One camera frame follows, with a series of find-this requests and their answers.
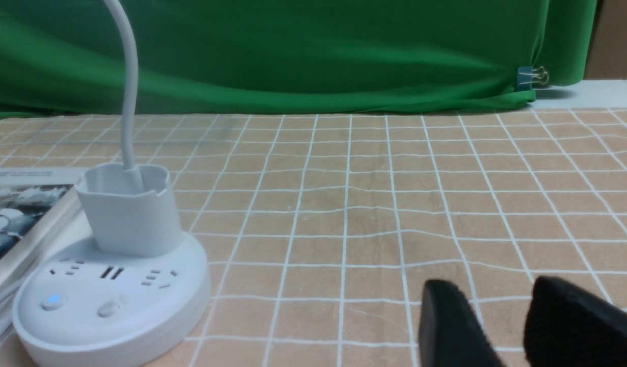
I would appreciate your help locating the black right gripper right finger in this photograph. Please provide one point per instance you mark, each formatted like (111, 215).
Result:
(569, 326)

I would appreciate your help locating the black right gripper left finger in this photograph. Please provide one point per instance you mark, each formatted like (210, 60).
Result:
(449, 332)

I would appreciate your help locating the white desk lamp with sockets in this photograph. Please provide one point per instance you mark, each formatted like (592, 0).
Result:
(139, 284)

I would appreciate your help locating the checkered orange tablecloth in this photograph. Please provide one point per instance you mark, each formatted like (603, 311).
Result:
(321, 230)

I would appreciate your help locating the blue binder clip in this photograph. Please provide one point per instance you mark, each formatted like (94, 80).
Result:
(527, 77)

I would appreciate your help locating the cardboard box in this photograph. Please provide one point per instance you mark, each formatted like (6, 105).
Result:
(607, 56)

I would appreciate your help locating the self-driving textbook top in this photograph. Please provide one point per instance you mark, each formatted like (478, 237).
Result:
(36, 204)

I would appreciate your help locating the green backdrop cloth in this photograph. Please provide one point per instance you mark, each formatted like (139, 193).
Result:
(288, 57)

